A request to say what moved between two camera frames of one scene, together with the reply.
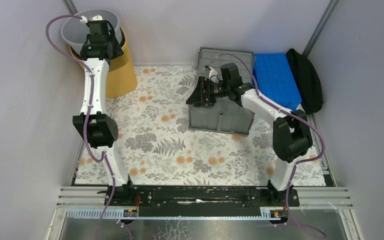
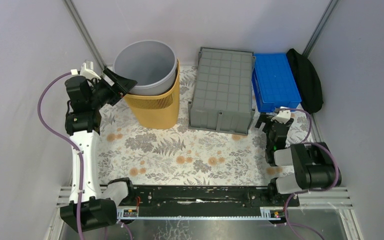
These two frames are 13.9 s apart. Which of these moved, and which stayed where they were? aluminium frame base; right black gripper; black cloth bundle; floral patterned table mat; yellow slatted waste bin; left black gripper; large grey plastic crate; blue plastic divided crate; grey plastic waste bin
Moved: grey plastic waste bin; yellow slatted waste bin; right black gripper; left black gripper
Stayed: floral patterned table mat; aluminium frame base; large grey plastic crate; black cloth bundle; blue plastic divided crate
